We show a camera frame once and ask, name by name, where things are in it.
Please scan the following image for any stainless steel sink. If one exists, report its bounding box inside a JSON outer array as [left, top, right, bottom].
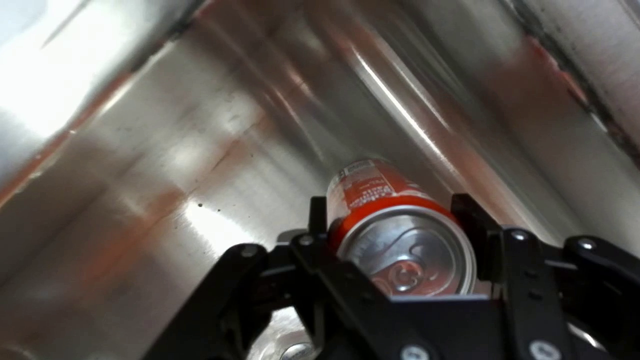
[[0, 0, 640, 360]]

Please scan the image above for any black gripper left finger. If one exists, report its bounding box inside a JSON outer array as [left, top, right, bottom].
[[142, 195, 402, 360]]

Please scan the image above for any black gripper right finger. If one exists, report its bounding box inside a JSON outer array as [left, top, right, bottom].
[[450, 193, 640, 360]]

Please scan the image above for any red soda can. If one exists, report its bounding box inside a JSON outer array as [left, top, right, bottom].
[[325, 157, 481, 298]]

